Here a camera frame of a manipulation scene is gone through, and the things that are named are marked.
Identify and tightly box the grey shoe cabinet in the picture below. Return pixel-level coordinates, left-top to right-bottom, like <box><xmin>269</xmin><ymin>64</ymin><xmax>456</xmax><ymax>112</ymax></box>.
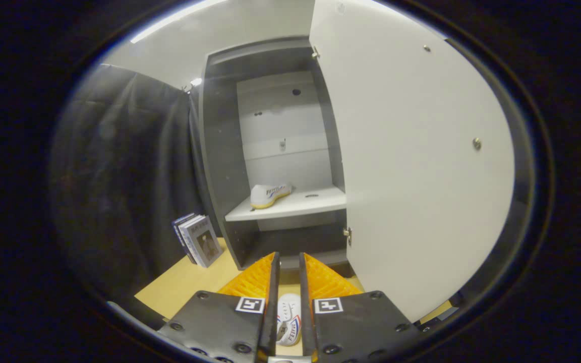
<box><xmin>198</xmin><ymin>36</ymin><xmax>352</xmax><ymax>270</ymax></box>

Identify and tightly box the white cabinet shelf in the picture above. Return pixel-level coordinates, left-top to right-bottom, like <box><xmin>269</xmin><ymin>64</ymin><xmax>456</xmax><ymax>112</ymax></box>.
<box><xmin>225</xmin><ymin>185</ymin><xmax>346</xmax><ymax>222</ymax></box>

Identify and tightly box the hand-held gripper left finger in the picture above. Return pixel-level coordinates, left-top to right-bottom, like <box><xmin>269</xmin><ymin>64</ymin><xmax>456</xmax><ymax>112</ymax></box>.
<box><xmin>157</xmin><ymin>252</ymin><xmax>281</xmax><ymax>363</ymax></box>

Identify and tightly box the white shoe cabinet door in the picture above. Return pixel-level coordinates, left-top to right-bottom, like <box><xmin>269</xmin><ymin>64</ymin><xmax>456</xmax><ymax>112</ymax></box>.
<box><xmin>309</xmin><ymin>0</ymin><xmax>515</xmax><ymax>323</ymax></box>

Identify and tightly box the black backdrop cloth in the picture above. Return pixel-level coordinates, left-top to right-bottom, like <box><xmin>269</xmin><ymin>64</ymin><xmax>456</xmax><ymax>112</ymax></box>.
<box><xmin>51</xmin><ymin>65</ymin><xmax>220</xmax><ymax>303</ymax></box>

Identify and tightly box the grey cover book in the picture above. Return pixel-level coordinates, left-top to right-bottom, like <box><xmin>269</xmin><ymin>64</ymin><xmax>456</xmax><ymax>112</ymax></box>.
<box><xmin>182</xmin><ymin>215</ymin><xmax>223</xmax><ymax>268</ymax></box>

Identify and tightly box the white canvas shoe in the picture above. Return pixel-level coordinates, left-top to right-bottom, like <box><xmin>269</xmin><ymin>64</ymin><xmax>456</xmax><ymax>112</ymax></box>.
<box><xmin>250</xmin><ymin>183</ymin><xmax>293</xmax><ymax>209</ymax></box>
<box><xmin>276</xmin><ymin>293</ymin><xmax>302</xmax><ymax>346</ymax></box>

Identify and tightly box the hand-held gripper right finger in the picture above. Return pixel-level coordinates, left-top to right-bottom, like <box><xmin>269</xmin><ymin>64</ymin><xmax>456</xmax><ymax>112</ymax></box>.
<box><xmin>299</xmin><ymin>252</ymin><xmax>422</xmax><ymax>363</ymax></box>

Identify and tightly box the blue spine book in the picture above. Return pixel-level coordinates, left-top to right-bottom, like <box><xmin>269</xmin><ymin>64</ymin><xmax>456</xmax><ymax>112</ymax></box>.
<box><xmin>171</xmin><ymin>213</ymin><xmax>198</xmax><ymax>264</ymax></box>

